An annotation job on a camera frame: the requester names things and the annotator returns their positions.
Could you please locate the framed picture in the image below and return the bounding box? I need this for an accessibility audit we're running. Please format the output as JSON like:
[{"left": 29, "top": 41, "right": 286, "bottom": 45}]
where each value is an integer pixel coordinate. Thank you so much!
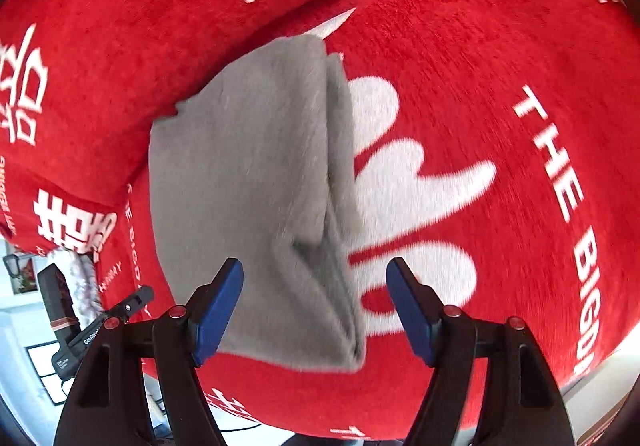
[{"left": 2, "top": 252, "right": 37, "bottom": 297}]

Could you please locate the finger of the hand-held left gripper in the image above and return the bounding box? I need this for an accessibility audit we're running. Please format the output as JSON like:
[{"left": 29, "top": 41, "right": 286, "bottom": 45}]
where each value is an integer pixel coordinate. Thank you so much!
[{"left": 102, "top": 284, "right": 155, "bottom": 324}]

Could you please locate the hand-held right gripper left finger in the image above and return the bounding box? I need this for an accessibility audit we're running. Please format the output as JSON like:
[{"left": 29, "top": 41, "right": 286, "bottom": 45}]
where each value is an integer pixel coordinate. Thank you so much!
[{"left": 54, "top": 257, "right": 245, "bottom": 446}]

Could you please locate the grey sweater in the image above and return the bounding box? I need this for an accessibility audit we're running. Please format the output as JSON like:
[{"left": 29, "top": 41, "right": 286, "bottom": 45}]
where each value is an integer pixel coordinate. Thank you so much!
[{"left": 149, "top": 33, "right": 368, "bottom": 373}]

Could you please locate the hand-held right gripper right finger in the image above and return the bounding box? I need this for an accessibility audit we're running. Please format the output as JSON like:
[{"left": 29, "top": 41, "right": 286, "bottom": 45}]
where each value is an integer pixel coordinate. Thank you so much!
[{"left": 385, "top": 257, "right": 577, "bottom": 446}]

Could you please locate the red printed blanket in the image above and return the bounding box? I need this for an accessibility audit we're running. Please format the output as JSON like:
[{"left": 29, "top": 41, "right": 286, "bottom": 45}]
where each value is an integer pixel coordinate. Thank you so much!
[{"left": 0, "top": 0, "right": 636, "bottom": 442}]

